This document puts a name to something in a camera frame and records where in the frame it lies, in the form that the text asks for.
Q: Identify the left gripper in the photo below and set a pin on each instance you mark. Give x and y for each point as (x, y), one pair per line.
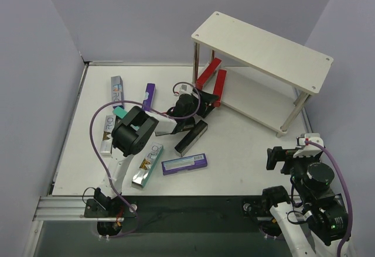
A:
(202, 105)

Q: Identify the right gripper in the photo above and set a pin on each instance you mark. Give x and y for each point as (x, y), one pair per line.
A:
(281, 160)

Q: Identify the red toothpaste box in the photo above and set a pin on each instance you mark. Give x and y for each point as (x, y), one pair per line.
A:
(219, 86)
(208, 72)

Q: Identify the purple toothpaste box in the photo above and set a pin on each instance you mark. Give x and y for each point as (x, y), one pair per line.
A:
(184, 164)
(149, 96)

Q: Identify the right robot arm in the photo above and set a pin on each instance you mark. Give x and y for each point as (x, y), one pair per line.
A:
(320, 225)

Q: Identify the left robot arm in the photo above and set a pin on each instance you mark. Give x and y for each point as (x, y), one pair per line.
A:
(133, 131)

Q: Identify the white two-tier shelf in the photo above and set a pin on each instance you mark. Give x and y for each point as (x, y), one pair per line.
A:
(284, 60)

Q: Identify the purple toothpaste box flat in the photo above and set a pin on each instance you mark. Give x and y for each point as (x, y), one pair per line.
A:
(184, 164)

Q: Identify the teal toothpaste box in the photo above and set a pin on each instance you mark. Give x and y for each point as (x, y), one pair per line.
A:
(119, 114)

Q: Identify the silver Rio box top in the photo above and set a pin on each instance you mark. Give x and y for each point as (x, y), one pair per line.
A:
(117, 91)

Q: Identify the silver rio box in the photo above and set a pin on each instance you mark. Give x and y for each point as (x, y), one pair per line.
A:
(117, 91)
(106, 143)
(147, 165)

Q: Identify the silver Rio box bottom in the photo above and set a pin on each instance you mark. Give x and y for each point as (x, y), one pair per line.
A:
(147, 165)

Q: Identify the silver Rio box left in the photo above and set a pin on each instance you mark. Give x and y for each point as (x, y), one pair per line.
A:
(106, 143)

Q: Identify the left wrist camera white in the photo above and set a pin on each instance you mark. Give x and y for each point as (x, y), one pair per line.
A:
(185, 88)

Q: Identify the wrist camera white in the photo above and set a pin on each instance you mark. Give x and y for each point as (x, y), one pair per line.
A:
(308, 145)
(185, 88)

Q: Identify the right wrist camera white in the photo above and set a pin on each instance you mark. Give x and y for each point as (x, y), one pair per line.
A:
(308, 145)

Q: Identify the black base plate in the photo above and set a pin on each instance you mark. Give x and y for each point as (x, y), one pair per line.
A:
(183, 214)

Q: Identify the aluminium frame rail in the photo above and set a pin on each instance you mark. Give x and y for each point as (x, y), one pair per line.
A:
(78, 166)

